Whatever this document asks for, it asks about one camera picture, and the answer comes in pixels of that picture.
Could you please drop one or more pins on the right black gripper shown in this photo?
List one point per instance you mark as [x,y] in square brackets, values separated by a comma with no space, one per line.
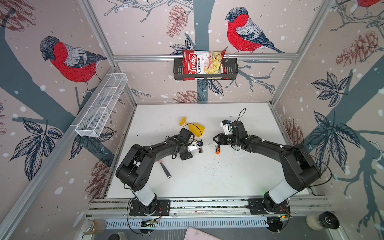
[220,138]

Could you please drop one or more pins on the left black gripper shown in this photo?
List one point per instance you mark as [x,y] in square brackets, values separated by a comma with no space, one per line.
[186,155]

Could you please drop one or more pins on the white battery cover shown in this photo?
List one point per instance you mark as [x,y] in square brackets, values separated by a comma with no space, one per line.
[212,145]

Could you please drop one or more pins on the grey white remote control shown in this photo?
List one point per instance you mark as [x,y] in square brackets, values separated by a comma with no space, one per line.
[195,150]

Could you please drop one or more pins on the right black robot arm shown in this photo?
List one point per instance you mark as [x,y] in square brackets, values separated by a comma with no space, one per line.
[299,168]

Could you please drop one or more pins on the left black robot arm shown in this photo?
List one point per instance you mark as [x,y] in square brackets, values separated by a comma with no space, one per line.
[135,169]

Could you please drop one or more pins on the yellow plastic goblet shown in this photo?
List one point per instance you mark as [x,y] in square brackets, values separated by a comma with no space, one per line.
[195,128]

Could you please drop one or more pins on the red cassava chips bag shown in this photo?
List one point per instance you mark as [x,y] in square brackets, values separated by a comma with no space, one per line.
[203,62]

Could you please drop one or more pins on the pink flat object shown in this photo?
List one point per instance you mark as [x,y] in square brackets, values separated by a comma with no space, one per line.
[195,234]

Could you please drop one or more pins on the glass jar amber content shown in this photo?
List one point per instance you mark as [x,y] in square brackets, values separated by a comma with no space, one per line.
[93,227]

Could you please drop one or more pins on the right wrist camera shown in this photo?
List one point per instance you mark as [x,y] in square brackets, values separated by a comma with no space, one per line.
[226,125]

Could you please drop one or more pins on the black wall basket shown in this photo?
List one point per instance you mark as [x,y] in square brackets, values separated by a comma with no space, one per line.
[228,69]

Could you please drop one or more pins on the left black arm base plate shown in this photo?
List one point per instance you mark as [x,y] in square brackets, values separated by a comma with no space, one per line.
[156,208]

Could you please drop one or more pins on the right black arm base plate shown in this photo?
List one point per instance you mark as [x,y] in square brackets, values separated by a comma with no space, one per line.
[260,206]

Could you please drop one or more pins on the white wire mesh shelf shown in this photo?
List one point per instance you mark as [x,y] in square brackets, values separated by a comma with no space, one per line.
[98,113]

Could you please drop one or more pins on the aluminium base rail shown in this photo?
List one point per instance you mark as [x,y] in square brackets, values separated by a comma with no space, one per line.
[216,212]

